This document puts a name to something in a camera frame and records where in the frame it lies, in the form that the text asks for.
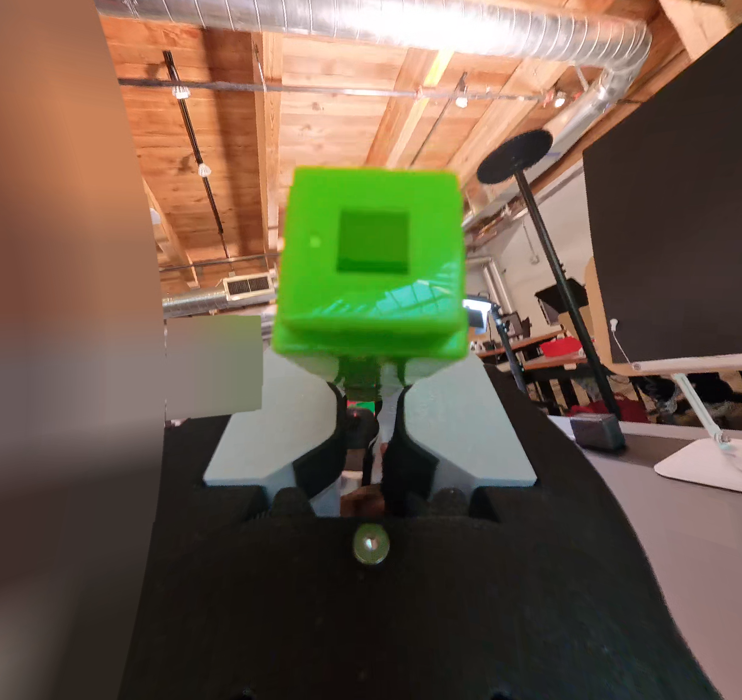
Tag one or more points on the black pole with round disc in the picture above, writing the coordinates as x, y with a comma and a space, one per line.
516, 158

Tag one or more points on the green hollow cube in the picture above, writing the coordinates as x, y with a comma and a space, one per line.
371, 300

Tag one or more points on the small silver duct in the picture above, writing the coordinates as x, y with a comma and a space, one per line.
194, 301

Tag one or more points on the person's right hand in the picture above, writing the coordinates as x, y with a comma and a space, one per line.
362, 503

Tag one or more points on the red bag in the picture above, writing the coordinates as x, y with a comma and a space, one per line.
629, 410

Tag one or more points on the black hooded box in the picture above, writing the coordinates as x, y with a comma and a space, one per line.
559, 303

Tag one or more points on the black ceiling light rail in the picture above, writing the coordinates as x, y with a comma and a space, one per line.
191, 132

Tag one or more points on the white vent grille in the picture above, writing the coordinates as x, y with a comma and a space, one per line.
249, 286

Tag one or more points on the red tray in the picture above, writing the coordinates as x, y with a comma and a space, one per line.
561, 347

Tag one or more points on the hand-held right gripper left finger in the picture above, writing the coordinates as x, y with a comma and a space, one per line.
264, 439

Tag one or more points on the wooden-edged desk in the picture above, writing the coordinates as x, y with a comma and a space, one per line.
550, 364

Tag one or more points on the lit monitor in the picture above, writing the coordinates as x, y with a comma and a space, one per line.
476, 312

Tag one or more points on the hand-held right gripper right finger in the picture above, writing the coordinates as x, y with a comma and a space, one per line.
472, 433

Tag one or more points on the dark grey box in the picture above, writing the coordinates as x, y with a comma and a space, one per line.
597, 432

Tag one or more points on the black panel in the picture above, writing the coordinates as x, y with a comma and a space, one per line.
672, 219

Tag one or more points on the black tripod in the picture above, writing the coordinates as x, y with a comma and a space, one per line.
509, 346

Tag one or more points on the white stand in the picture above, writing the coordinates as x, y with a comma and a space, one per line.
701, 465

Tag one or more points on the silver ventilation duct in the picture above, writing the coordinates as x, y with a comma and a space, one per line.
359, 4

